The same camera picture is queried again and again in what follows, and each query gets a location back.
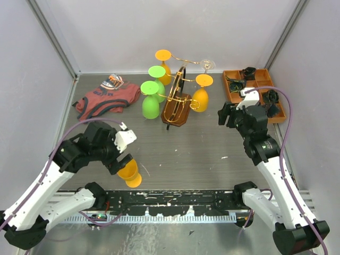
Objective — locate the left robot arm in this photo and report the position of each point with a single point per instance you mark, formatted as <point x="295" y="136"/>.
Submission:
<point x="30" y="218"/>

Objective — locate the red cloth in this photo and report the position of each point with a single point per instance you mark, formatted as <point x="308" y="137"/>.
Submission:
<point x="112" y="95"/>

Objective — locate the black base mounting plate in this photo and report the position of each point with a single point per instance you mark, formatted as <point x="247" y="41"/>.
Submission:
<point x="171" y="202"/>

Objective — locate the gold wine glass rack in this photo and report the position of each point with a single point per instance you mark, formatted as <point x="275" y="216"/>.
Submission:
<point x="177" y="106"/>

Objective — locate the grey cable duct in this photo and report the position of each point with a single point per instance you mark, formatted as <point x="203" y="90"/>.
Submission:
<point x="159" y="219"/>

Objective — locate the green goblet front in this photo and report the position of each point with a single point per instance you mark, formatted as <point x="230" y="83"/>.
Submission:
<point x="157" y="72"/>

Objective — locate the orange goblet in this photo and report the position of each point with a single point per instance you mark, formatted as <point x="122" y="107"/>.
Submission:
<point x="164" y="55"/>
<point x="130" y="174"/>
<point x="200" y="98"/>

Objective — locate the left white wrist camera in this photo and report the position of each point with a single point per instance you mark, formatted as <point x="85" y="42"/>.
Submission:
<point x="124" y="137"/>

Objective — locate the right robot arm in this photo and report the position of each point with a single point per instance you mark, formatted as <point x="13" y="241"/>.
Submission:
<point x="294" y="227"/>

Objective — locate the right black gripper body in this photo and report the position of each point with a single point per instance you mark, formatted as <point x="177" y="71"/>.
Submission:
<point x="236" y="118"/>

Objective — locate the black rolled item in tray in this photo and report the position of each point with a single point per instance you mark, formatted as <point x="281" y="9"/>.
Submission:
<point x="270" y="97"/>

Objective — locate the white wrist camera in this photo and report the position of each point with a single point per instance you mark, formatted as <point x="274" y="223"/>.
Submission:
<point x="250" y="97"/>
<point x="124" y="137"/>

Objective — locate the clear wine glass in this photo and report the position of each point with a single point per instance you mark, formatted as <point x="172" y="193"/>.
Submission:
<point x="207" y="65"/>

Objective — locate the green goblet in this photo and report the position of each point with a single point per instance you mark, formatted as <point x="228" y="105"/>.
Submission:
<point x="150" y="104"/>
<point x="157" y="72"/>

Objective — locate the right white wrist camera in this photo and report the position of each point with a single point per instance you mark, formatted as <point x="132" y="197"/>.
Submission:
<point x="250" y="97"/>

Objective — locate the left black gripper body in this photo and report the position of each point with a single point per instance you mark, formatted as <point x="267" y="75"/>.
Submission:
<point x="109" y="155"/>

